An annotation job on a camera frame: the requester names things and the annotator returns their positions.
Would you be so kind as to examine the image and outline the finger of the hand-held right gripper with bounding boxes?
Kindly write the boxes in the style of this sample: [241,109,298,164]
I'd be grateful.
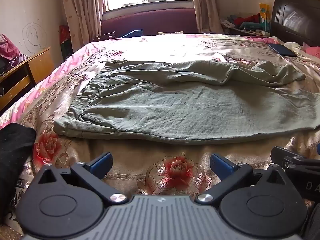
[271,146,311,173]

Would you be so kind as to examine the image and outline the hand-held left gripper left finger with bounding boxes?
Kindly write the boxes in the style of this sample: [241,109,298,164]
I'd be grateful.
[31,152,128,205]

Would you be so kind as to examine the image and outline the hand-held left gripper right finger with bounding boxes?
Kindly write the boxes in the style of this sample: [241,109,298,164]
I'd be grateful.
[195,153,292,205]

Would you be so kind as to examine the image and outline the green pants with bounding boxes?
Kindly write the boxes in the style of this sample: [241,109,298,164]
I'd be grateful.
[54,60,320,145]

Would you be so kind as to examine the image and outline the black cloth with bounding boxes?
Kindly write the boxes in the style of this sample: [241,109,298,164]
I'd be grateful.
[0,122,37,228]

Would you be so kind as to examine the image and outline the dark blue notebook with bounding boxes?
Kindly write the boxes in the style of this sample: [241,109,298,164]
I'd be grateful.
[266,43,298,57]

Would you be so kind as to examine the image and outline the pink pillow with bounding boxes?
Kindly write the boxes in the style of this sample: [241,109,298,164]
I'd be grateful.
[301,42,320,59]

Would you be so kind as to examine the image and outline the wooden desk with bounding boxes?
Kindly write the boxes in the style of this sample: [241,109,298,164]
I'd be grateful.
[0,46,56,117]

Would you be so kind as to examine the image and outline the dark wooden chair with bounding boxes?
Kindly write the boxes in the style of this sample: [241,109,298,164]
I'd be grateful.
[93,31,117,41]

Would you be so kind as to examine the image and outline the floral bedspread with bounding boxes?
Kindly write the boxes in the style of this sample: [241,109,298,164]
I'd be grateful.
[0,32,320,240]

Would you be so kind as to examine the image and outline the red bag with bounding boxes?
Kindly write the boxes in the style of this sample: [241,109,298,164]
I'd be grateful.
[59,25,75,61]

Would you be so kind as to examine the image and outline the blue cloth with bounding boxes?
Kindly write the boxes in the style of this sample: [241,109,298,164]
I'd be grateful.
[120,29,144,39]

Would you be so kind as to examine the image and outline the dark wooden headboard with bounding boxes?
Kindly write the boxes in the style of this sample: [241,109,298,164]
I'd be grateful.
[271,0,320,48]

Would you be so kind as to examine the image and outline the pile of clothes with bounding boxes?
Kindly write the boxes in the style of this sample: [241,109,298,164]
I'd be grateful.
[220,14,262,30]

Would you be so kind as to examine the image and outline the yellow package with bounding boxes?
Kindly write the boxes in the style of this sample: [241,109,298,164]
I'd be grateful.
[259,3,272,32]

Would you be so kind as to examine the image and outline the pink patterned cloth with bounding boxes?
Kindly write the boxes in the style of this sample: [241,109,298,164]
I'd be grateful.
[0,33,25,61]

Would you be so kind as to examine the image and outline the purple sofa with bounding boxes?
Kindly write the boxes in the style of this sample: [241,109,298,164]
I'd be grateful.
[100,8,198,37]

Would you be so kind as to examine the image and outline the beige floral curtain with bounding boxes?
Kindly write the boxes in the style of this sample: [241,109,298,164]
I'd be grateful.
[59,0,105,53]
[190,0,225,34]

